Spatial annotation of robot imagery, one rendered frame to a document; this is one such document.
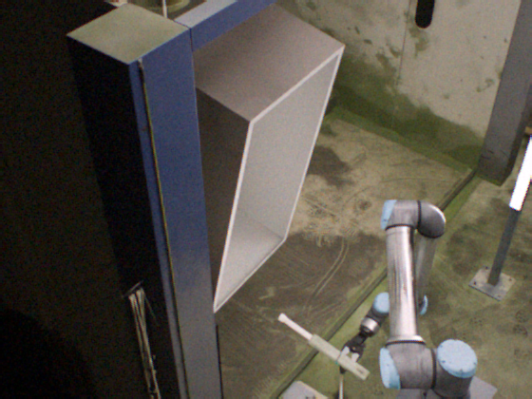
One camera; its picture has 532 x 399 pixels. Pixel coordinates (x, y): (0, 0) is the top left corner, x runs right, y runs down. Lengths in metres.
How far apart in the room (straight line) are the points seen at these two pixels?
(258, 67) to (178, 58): 1.07
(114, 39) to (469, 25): 3.13
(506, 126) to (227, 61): 2.40
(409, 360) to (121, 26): 1.62
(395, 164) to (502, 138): 0.69
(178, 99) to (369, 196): 3.04
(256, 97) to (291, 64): 0.24
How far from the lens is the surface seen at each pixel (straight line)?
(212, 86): 2.52
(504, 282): 4.28
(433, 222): 2.92
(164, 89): 1.59
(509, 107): 4.58
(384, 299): 3.30
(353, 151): 4.91
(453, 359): 2.72
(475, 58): 4.53
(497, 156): 4.78
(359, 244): 4.26
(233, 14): 1.70
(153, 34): 1.58
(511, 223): 3.91
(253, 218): 3.72
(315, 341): 3.34
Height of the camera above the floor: 3.06
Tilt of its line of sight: 46 degrees down
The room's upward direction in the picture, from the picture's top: 2 degrees clockwise
